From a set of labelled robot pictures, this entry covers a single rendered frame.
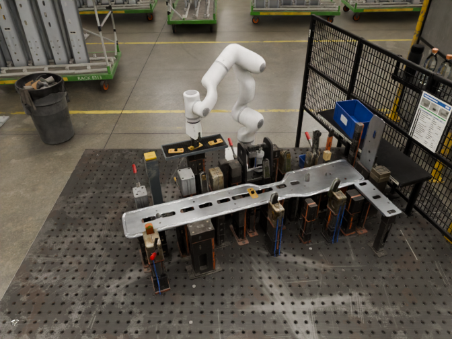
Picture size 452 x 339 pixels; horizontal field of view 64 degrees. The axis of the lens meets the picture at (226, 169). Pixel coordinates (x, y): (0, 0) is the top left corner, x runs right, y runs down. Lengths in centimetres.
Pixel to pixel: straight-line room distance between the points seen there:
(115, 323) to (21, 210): 217
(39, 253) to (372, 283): 184
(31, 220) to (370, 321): 290
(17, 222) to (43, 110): 133
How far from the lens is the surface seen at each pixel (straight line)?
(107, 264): 219
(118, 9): 919
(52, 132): 464
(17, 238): 364
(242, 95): 228
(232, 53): 204
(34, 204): 392
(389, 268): 223
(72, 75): 579
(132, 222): 193
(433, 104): 230
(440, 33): 431
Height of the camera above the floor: 234
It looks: 37 degrees down
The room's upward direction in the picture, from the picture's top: 1 degrees counter-clockwise
